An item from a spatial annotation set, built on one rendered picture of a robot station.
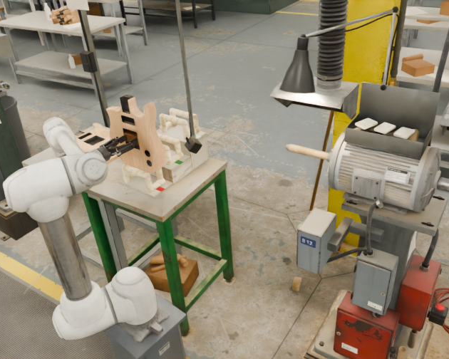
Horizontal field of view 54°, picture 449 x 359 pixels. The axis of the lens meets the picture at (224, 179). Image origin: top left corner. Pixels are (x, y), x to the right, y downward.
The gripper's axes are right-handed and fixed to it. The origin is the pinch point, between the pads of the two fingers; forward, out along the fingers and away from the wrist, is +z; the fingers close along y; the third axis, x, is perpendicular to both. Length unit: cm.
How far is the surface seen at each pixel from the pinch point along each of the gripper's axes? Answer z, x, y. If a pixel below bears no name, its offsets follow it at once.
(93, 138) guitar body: 18, -24, -61
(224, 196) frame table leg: 40, -49, 24
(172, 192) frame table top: 5.1, -28.8, 18.2
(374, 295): 10, -45, 125
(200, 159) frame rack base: 34.4, -25.2, 13.7
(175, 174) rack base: 13.8, -23.5, 13.7
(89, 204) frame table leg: -15, -41, -28
